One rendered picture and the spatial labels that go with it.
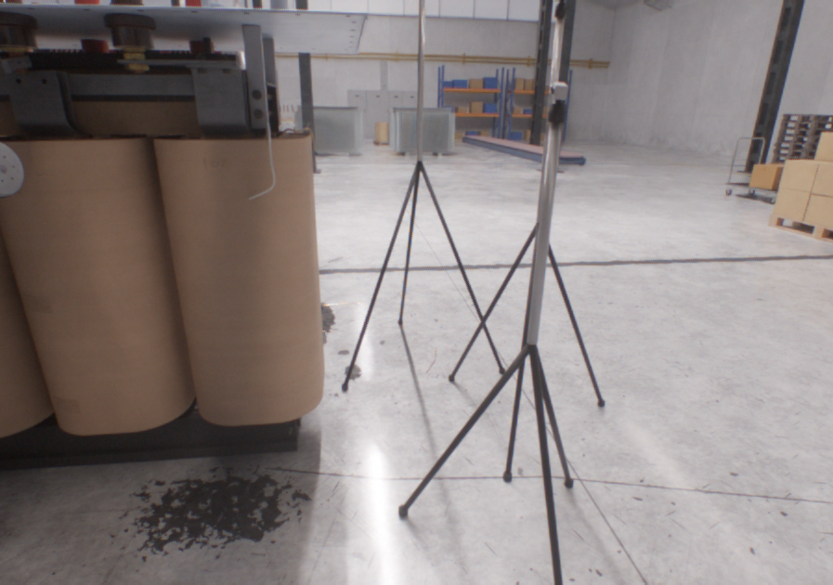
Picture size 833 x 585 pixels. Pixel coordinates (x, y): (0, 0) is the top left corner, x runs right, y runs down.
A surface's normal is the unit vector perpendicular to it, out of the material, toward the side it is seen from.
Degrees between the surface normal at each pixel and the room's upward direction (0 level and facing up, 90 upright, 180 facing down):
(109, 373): 90
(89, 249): 90
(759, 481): 0
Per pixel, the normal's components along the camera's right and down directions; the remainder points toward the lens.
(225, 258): 0.15, 0.35
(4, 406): 0.70, 0.26
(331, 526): 0.01, -0.93
